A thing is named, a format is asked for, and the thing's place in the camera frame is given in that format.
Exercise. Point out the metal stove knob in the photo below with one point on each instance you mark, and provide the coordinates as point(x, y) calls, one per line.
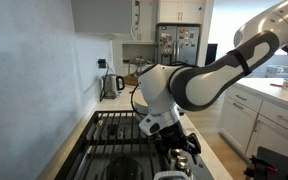
point(181, 161)
point(175, 152)
point(188, 172)

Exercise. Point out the flat red item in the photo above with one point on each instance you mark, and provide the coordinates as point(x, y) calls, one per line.
point(275, 85)

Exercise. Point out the white kitchen island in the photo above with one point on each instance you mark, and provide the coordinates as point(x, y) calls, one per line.
point(267, 126)

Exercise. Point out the large white upper cabinet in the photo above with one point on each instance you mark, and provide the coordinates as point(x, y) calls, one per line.
point(145, 20)

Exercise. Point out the white cabinet above fridge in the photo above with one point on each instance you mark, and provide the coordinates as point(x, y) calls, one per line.
point(180, 10)

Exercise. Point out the stainless steel fridge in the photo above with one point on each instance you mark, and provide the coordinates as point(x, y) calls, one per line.
point(177, 43)

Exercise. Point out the black gas cooktop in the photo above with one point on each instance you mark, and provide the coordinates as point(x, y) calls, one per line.
point(117, 146)

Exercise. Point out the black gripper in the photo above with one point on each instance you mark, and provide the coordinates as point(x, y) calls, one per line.
point(172, 135)

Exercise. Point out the black equipment with red parts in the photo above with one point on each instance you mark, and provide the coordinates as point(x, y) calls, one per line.
point(274, 166)

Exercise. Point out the black wall plug adapter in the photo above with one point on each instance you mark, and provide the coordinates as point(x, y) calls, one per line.
point(102, 63)

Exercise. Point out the white boxy object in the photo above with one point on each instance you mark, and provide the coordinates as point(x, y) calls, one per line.
point(279, 71)

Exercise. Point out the stainless steel electric kettle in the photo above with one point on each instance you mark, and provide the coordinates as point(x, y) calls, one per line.
point(110, 86)

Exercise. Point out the stainless steel range hood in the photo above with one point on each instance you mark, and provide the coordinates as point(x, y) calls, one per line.
point(100, 16)

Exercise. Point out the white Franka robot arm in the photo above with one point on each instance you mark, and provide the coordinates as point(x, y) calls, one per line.
point(217, 76)

